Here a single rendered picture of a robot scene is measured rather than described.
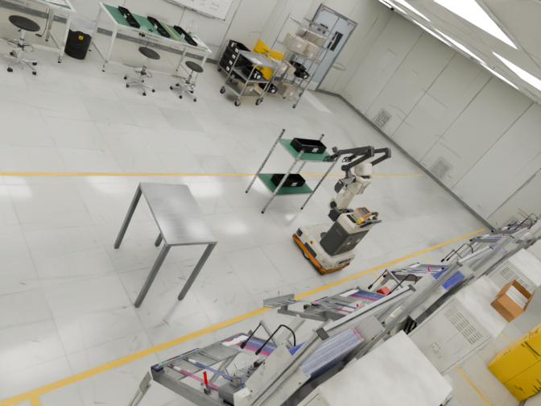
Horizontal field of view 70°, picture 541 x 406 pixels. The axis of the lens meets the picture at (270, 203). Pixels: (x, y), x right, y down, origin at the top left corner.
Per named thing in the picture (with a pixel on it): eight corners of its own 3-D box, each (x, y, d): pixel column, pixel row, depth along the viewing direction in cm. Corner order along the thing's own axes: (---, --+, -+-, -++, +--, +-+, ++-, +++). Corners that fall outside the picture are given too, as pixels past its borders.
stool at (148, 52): (118, 76, 626) (130, 41, 595) (147, 82, 663) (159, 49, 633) (130, 93, 602) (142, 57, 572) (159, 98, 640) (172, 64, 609)
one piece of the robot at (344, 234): (348, 256, 525) (386, 213, 484) (325, 263, 485) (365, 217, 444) (332, 238, 541) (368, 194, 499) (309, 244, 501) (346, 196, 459)
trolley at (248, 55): (217, 92, 793) (238, 47, 744) (242, 92, 868) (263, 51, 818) (235, 107, 779) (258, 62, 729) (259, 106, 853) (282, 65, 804)
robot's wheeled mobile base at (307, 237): (348, 267, 532) (358, 254, 519) (321, 275, 485) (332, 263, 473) (317, 231, 563) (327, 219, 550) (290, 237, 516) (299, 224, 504)
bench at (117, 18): (85, 48, 645) (97, 0, 605) (178, 69, 777) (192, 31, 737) (101, 72, 610) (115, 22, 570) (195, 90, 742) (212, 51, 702)
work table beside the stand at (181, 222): (158, 243, 394) (187, 184, 354) (182, 300, 356) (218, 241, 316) (113, 246, 364) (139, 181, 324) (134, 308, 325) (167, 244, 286)
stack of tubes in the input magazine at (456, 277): (401, 300, 272) (427, 276, 259) (428, 285, 309) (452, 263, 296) (414, 315, 266) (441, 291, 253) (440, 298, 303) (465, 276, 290)
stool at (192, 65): (163, 86, 684) (175, 56, 656) (181, 84, 729) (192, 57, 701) (186, 103, 676) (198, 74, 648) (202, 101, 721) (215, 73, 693)
